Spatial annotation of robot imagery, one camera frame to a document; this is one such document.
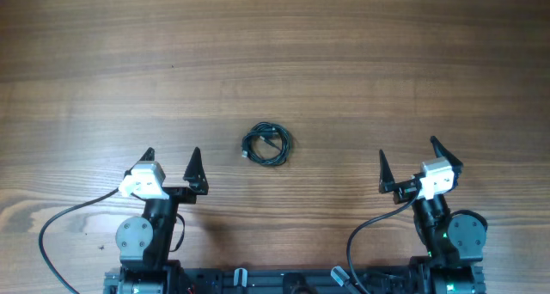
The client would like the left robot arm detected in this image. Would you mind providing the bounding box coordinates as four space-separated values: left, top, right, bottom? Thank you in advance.
103 148 209 294

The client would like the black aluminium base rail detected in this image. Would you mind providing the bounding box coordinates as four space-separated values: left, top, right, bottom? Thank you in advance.
105 265 487 294

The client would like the left grey spring clamp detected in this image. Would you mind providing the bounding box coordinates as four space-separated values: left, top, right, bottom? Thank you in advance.
233 267 248 288

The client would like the left camera black cable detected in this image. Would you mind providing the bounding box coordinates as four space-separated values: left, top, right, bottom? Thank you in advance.
38 187 125 294

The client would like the right grey spring clamp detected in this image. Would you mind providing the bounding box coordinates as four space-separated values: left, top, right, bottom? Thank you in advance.
330 266 350 287

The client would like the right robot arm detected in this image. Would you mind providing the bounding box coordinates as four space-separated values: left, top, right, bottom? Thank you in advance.
379 137 488 294

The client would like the camera black cable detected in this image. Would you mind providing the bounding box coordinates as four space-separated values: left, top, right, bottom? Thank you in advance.
345 186 423 294
38 187 125 294

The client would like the right camera black cable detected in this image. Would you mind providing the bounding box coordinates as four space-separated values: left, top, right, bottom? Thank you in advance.
345 186 423 294

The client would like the grey spring clamp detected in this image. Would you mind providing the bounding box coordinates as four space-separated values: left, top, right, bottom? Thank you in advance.
330 266 350 287
233 267 248 288

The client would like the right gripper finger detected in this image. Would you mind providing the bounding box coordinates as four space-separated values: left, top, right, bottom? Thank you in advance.
379 150 395 193
430 136 463 174

